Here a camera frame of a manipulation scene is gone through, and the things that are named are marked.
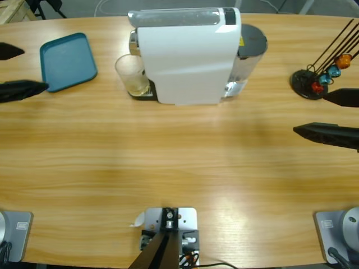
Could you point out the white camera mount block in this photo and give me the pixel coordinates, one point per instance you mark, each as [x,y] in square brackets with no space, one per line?
[188,221]

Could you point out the dark camera post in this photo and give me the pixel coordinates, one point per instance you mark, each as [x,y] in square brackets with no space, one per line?
[162,252]

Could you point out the black coffee machine drip tray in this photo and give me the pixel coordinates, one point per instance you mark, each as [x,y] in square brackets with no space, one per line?
[152,95]

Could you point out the teal plastic tray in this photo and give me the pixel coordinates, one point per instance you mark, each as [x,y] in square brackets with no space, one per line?
[67,61]

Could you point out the red coffee capsule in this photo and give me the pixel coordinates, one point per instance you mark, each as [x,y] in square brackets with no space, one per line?
[317,87]

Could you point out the black chair legs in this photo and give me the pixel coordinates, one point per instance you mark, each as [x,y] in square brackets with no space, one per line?
[45,3]

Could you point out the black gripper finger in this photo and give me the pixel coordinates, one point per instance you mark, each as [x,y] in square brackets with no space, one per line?
[9,51]
[22,89]
[346,97]
[331,134]

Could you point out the orange coffee capsule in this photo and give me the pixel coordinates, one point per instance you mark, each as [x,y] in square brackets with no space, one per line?
[344,61]

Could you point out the clear glass cup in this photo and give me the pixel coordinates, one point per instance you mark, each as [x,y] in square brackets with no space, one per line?
[130,70]

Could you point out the white tape tag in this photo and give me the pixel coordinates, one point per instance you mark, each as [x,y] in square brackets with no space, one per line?
[138,220]

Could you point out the blue coffee capsule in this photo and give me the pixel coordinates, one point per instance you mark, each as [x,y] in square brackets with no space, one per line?
[334,71]
[324,79]

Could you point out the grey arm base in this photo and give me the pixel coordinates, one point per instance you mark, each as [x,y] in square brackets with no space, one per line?
[325,238]
[19,238]

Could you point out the grey translucent machine lever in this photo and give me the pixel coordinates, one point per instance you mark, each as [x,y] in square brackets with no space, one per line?
[174,17]

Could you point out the black capsule holder stand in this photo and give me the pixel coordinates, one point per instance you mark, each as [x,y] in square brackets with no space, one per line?
[303,84]

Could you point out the white capsule coffee machine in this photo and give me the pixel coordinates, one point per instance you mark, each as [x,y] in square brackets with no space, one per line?
[185,61]

